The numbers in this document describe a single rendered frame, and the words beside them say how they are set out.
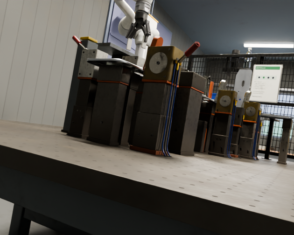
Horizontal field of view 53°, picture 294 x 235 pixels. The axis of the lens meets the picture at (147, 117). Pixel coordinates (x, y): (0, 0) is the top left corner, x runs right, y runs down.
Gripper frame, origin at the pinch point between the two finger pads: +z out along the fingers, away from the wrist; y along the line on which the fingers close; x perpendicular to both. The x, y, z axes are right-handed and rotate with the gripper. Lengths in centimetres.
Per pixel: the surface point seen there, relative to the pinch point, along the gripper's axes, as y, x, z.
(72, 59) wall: -263, 96, -35
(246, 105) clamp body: 43, 59, 21
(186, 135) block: 60, -15, 46
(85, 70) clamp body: 28, -46, 27
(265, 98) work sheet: 25, 120, 7
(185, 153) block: 60, -14, 53
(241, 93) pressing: 20, 91, 9
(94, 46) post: 11.7, -34.5, 11.4
